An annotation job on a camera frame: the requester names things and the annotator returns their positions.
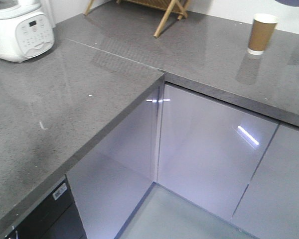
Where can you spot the black disinfection cabinet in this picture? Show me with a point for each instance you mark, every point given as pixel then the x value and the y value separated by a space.
pixel 56 217

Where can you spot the grey side cabinet door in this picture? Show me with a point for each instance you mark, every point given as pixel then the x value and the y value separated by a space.
pixel 209 150

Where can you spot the brown paper cup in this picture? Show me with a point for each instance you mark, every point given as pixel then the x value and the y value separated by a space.
pixel 262 30

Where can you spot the purple plastic bowl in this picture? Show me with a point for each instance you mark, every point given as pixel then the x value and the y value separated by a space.
pixel 294 3

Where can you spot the white rice cooker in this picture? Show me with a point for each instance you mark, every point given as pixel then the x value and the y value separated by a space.
pixel 25 30

